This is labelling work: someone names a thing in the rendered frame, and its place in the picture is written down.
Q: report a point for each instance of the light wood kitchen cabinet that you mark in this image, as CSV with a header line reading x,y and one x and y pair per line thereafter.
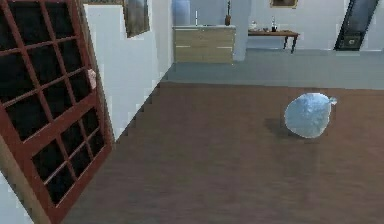
x,y
204,44

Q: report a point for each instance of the brown slim bottle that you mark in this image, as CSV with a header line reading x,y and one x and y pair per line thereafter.
x,y
228,17

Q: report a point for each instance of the red glass-paned room door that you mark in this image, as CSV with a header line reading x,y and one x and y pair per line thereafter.
x,y
50,110

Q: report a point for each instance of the gold framed wall picture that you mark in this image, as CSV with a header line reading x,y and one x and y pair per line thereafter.
x,y
283,3

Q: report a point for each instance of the white small kettle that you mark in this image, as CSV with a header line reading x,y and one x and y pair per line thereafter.
x,y
253,25

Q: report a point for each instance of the dark bottle with white cap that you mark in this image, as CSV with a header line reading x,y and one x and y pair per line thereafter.
x,y
273,25

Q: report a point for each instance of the brown wooden side table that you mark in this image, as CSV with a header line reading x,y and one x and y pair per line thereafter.
x,y
274,33

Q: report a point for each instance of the dark framed wall picture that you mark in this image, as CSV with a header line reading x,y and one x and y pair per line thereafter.
x,y
136,16

